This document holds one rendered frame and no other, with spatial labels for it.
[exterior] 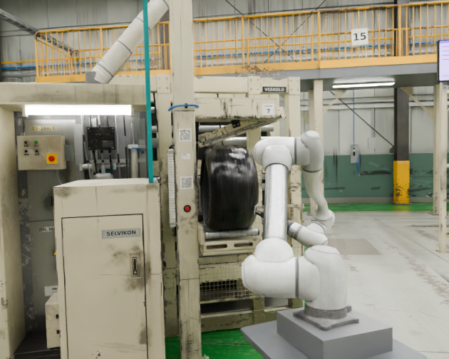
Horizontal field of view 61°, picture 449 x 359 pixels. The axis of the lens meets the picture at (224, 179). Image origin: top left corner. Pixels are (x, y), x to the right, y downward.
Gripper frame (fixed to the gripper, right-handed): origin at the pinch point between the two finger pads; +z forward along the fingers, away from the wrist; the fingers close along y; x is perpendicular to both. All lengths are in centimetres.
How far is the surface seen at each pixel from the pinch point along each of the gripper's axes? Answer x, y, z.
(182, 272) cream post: -37, 39, 28
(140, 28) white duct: 16, -82, 118
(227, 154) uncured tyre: 2.2, -27.6, 29.5
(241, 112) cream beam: 46, -36, 51
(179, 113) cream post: -4, -45, 63
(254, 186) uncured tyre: 1.0, -15.8, 7.6
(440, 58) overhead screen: 427, -24, -9
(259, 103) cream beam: 58, -41, 45
